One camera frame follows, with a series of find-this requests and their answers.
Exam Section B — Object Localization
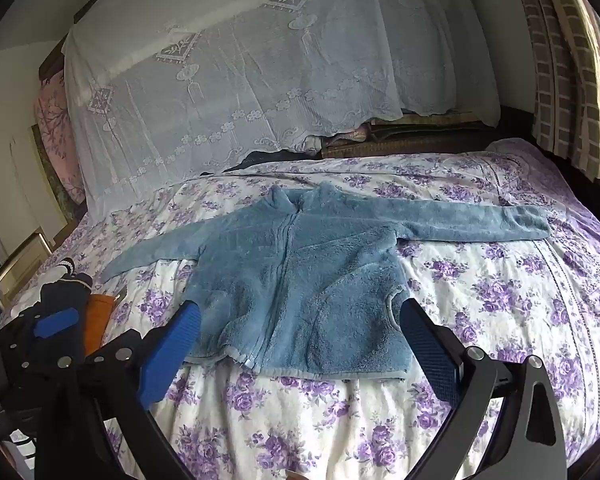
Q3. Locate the orange cloth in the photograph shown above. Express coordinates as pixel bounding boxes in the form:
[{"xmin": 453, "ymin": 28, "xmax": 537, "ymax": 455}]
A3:
[{"xmin": 84, "ymin": 294, "xmax": 116, "ymax": 356}]

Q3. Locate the white lace cloth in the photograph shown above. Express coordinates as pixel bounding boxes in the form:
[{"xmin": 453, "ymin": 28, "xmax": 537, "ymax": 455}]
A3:
[{"xmin": 62, "ymin": 0, "xmax": 503, "ymax": 218}]

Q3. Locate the blue fleece jacket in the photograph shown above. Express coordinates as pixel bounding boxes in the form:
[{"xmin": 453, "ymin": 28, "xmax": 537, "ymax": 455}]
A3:
[{"xmin": 100, "ymin": 182, "xmax": 551, "ymax": 381}]

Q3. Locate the purple floral bedsheet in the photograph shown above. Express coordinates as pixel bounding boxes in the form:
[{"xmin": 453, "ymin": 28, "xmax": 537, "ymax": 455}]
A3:
[{"xmin": 0, "ymin": 137, "xmax": 600, "ymax": 480}]

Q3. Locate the navy clothing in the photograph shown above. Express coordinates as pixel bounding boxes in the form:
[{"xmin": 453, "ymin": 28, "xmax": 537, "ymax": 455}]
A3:
[{"xmin": 40, "ymin": 257, "xmax": 93, "ymax": 311}]

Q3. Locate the checked curtain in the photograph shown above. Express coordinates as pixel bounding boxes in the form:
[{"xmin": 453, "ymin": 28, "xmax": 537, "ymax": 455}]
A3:
[{"xmin": 509, "ymin": 0, "xmax": 600, "ymax": 181}]

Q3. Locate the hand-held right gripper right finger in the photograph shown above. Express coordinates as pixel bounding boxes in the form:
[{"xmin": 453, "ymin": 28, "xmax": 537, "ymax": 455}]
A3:
[{"xmin": 399, "ymin": 299, "xmax": 567, "ymax": 480}]

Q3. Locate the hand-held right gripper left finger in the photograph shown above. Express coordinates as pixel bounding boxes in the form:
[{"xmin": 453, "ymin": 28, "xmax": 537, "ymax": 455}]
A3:
[{"xmin": 34, "ymin": 301, "xmax": 202, "ymax": 480}]

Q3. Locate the pink blanket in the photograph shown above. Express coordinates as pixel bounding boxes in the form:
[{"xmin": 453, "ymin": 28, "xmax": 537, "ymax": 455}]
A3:
[{"xmin": 330, "ymin": 125, "xmax": 368, "ymax": 144}]

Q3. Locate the stack of brown blankets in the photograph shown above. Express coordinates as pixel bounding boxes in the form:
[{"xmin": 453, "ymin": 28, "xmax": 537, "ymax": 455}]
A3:
[{"xmin": 320, "ymin": 110, "xmax": 501, "ymax": 161}]

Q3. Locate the dark wooden headboard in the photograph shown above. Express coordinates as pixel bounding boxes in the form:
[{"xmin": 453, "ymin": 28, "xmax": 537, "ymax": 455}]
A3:
[{"xmin": 37, "ymin": 0, "xmax": 116, "ymax": 81}]

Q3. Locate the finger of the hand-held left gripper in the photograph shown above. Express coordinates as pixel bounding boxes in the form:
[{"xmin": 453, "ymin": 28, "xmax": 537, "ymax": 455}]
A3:
[{"xmin": 0, "ymin": 305, "xmax": 88, "ymax": 378}]

